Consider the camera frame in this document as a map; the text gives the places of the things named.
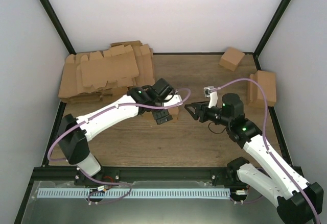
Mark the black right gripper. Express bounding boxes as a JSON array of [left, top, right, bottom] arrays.
[[185, 101, 231, 127]]

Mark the brown cardboard box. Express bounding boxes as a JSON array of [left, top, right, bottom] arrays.
[[142, 107, 179, 121]]

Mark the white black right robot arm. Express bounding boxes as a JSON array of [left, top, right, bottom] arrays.
[[185, 93, 324, 223]]

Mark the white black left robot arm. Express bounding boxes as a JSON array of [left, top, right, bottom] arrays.
[[57, 79, 181, 185]]

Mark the small folded cardboard box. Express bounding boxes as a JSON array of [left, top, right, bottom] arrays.
[[219, 47, 245, 71]]

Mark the large folded cardboard box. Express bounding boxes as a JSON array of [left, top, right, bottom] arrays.
[[247, 70, 277, 108]]

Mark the stack of flat cardboard blanks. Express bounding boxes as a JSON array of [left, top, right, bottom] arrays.
[[58, 40, 155, 103]]

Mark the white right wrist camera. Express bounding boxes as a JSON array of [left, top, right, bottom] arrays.
[[203, 86, 218, 109]]

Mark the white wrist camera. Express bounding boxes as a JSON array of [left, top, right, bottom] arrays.
[[203, 86, 218, 109], [163, 94, 182, 104]]

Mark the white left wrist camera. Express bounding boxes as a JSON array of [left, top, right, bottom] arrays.
[[163, 94, 182, 104]]

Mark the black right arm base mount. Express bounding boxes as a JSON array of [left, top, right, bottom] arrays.
[[210, 157, 250, 188]]

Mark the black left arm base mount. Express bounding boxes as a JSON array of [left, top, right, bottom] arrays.
[[74, 169, 116, 187]]

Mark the black aluminium frame rail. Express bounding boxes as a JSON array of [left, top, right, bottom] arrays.
[[31, 166, 234, 185]]

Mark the light blue slotted cable duct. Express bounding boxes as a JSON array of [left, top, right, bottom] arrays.
[[37, 188, 230, 200]]

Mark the black right corner frame post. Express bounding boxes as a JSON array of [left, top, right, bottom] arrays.
[[253, 0, 291, 58]]

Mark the black corner frame post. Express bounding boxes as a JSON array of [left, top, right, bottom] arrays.
[[253, 0, 291, 58], [39, 0, 76, 55]]

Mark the black left corner frame post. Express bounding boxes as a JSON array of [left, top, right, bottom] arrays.
[[39, 0, 76, 55]]

